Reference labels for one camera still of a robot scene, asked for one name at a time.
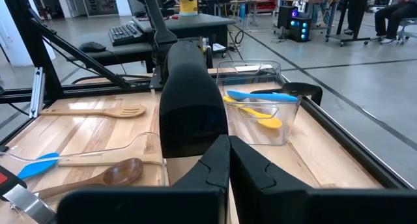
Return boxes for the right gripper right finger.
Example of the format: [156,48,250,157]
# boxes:
[230,135,323,224]

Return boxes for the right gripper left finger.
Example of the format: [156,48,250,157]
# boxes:
[172,135,231,224]

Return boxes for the metal box grater black handle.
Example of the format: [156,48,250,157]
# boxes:
[158,40,229,159]

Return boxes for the yellow silicone spatula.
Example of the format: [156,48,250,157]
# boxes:
[223,95,283,130]

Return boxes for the large blue silicone spoon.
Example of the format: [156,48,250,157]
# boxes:
[226,89,299,104]

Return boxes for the dark wooden spoon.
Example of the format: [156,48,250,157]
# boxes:
[32,158,145,201]

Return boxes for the small blue silicone spoon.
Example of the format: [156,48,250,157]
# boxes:
[16,152,61,180]

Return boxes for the round black turner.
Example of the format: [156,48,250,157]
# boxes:
[0,164,57,224]

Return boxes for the clear plastic bin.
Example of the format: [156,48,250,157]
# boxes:
[216,60,303,146]
[0,132,170,224]

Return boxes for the grey desk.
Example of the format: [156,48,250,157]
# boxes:
[66,12,236,74]

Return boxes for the black computer blue lights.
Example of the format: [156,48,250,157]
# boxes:
[276,5,313,43]

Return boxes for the black keyboard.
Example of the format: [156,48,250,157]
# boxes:
[108,23,147,46]

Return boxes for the yellow container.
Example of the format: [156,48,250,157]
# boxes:
[179,0,199,17]

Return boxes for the red tool cabinet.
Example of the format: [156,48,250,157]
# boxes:
[250,0,278,10]

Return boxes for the black computer mouse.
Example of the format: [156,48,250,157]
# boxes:
[78,40,108,53]

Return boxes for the black rolling desk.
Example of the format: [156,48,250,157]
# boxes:
[325,0,375,48]

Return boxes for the person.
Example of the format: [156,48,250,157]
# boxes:
[374,0,417,45]

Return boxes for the office chair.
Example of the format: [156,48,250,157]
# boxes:
[397,17,417,46]

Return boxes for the black frame clamp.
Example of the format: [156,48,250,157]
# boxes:
[281,82,323,106]

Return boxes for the silver aluminium bracket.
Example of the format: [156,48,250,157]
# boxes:
[29,66,45,119]

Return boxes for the wall poster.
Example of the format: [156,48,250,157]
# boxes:
[81,0,119,16]

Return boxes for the black aluminium table frame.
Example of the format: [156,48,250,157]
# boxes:
[0,0,416,191]

